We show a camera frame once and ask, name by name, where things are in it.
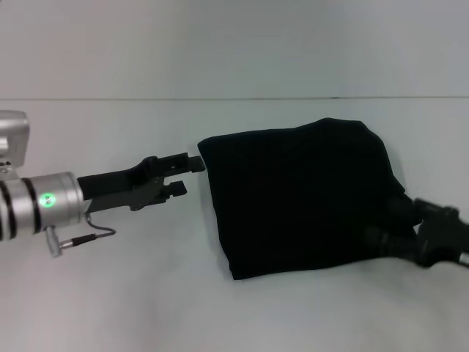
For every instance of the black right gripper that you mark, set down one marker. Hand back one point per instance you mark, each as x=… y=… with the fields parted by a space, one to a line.
x=441 y=234

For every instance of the black t-shirt with FREE print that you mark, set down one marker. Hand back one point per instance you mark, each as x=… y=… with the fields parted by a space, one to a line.
x=304 y=201

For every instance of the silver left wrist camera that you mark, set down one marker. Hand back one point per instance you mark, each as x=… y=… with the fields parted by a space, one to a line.
x=12 y=143

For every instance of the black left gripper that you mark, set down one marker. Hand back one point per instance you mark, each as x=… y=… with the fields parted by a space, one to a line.
x=124 y=185

